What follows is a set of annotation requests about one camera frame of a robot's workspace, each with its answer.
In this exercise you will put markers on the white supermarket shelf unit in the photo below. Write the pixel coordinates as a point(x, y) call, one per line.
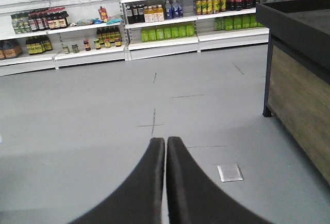
point(109, 30)

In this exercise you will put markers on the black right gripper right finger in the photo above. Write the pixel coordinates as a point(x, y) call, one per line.
point(193, 197)

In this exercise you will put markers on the metal floor plate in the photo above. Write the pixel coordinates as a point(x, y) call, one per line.
point(230, 172)

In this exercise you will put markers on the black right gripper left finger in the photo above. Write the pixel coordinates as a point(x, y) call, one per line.
point(139, 198)

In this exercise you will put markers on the dark soy sauce bottles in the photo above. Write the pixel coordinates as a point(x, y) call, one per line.
point(40, 20)

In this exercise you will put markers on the black wooden produce stand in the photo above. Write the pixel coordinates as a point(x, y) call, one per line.
point(297, 73)

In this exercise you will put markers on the green bottles row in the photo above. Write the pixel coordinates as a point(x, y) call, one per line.
point(169, 31)

